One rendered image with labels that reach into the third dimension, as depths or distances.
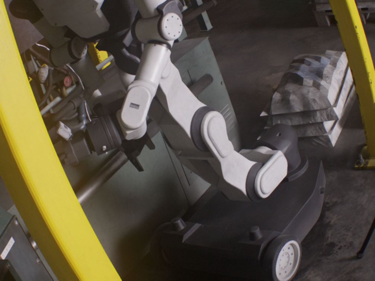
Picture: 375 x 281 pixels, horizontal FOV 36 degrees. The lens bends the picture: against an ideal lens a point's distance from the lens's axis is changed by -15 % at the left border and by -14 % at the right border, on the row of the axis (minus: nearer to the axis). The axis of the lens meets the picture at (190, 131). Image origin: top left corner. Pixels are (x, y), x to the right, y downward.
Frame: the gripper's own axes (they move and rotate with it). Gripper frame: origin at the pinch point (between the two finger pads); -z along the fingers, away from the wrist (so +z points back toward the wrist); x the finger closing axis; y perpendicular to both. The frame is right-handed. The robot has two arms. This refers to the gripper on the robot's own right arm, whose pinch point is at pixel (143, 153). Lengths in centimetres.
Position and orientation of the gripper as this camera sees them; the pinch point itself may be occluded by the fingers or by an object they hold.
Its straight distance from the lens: 224.7
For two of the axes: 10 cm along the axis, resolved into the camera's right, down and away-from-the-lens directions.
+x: -3.2, 6.7, -6.7
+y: 8.2, -1.6, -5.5
